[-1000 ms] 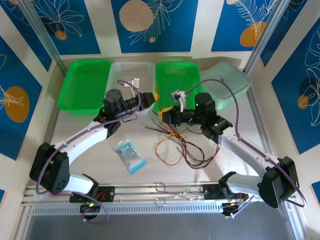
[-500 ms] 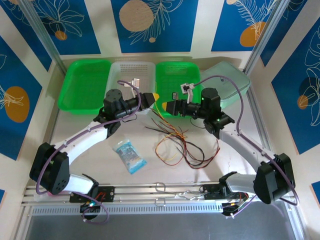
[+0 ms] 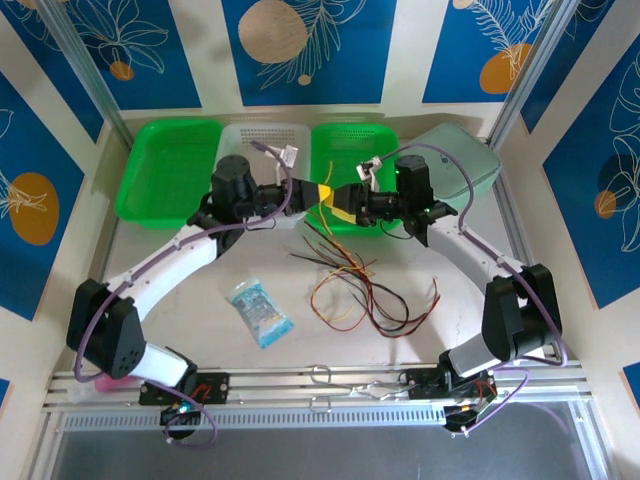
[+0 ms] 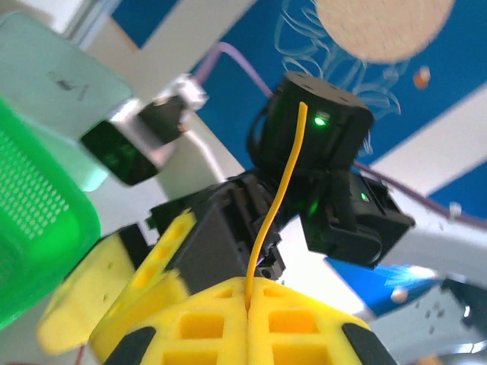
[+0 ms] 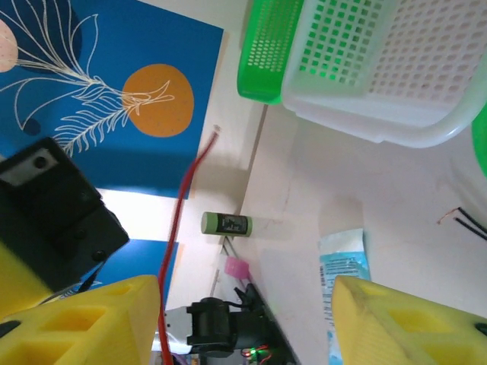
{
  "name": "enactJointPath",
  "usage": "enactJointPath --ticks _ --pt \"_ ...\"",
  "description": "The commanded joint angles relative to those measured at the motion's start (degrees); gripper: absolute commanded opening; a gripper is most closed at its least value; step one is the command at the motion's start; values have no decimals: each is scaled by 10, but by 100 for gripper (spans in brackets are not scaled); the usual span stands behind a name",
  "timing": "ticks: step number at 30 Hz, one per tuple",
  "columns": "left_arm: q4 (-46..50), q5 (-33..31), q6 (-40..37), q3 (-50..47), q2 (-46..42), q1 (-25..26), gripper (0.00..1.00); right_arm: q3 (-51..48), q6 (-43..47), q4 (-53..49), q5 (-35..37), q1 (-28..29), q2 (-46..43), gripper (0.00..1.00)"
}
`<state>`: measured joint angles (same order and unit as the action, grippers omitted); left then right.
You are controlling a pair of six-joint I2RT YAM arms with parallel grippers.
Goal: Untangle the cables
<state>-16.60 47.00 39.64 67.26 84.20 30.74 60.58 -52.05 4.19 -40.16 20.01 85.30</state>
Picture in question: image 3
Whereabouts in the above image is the small controller board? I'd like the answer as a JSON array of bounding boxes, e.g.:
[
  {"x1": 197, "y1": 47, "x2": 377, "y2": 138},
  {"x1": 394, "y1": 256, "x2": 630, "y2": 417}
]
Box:
[
  {"x1": 159, "y1": 401, "x2": 202, "y2": 427},
  {"x1": 443, "y1": 399, "x2": 497, "y2": 432}
]

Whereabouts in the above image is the pale green lidded container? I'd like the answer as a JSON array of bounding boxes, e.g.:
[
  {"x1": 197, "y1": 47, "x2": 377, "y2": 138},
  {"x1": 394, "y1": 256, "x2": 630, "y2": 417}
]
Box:
[{"x1": 399, "y1": 122, "x2": 502, "y2": 206}]

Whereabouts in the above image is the aluminium extrusion rail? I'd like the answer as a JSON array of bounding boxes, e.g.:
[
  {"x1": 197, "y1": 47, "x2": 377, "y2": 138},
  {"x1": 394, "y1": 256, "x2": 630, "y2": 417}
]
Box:
[{"x1": 47, "y1": 366, "x2": 586, "y2": 412}]

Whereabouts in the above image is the aluminium frame post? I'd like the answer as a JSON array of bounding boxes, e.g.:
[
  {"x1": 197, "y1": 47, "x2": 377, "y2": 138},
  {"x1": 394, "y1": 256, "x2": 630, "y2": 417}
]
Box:
[
  {"x1": 37, "y1": 0, "x2": 137, "y2": 147},
  {"x1": 485, "y1": 0, "x2": 576, "y2": 150}
]

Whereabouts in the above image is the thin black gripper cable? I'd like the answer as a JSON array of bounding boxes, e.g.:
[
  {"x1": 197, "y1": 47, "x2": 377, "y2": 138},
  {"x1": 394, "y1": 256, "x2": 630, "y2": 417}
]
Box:
[
  {"x1": 244, "y1": 214, "x2": 281, "y2": 232},
  {"x1": 378, "y1": 217, "x2": 419, "y2": 240}
]

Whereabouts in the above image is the grey slotted cable duct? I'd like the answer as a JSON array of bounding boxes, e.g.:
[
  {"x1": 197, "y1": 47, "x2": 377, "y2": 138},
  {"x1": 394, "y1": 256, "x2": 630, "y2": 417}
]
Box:
[{"x1": 62, "y1": 407, "x2": 584, "y2": 432}]

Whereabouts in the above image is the pink cloth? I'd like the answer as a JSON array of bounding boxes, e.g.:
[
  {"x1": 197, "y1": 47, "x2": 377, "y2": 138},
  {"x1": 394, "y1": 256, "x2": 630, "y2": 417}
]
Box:
[{"x1": 93, "y1": 374, "x2": 142, "y2": 396}]

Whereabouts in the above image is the grey metal plate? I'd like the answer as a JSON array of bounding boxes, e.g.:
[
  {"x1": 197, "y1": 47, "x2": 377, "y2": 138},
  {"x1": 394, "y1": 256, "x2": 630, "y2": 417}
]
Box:
[{"x1": 47, "y1": 427, "x2": 609, "y2": 480}]

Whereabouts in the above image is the white plastic mesh basket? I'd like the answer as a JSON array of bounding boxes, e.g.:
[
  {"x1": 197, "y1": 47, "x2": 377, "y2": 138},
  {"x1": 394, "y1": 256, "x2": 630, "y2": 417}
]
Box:
[{"x1": 209, "y1": 121, "x2": 312, "y2": 231}]

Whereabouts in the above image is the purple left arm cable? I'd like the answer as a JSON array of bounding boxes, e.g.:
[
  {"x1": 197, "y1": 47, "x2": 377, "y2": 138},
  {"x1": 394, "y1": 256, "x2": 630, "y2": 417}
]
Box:
[{"x1": 72, "y1": 139, "x2": 301, "y2": 447}]

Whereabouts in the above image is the green mesh basket with sticker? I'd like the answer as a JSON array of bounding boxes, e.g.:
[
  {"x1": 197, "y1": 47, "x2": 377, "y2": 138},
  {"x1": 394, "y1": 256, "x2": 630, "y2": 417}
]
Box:
[{"x1": 299, "y1": 121, "x2": 404, "y2": 236}]

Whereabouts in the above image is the green plastic mesh basket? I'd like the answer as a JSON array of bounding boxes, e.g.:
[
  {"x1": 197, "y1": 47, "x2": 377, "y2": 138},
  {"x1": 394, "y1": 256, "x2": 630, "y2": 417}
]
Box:
[{"x1": 113, "y1": 117, "x2": 224, "y2": 232}]

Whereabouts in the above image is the blue wet wipes packet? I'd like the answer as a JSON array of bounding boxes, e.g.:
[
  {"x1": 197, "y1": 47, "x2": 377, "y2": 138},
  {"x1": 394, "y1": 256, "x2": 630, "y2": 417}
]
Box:
[{"x1": 223, "y1": 276, "x2": 296, "y2": 351}]

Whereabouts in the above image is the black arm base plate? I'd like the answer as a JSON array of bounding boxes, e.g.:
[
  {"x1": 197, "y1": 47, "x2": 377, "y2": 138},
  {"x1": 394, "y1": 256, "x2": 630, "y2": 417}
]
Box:
[
  {"x1": 138, "y1": 372, "x2": 232, "y2": 406},
  {"x1": 407, "y1": 368, "x2": 499, "y2": 401}
]

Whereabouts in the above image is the yellow cable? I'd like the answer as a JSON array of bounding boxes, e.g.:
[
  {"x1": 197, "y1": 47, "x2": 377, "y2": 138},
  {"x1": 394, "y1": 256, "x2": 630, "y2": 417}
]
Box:
[
  {"x1": 305, "y1": 160, "x2": 335, "y2": 236},
  {"x1": 312, "y1": 267, "x2": 379, "y2": 322}
]

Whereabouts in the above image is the aluminium table edge rail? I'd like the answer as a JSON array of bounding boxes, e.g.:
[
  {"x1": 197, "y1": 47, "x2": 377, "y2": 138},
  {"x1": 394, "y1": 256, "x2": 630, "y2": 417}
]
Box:
[{"x1": 492, "y1": 144, "x2": 544, "y2": 274}]

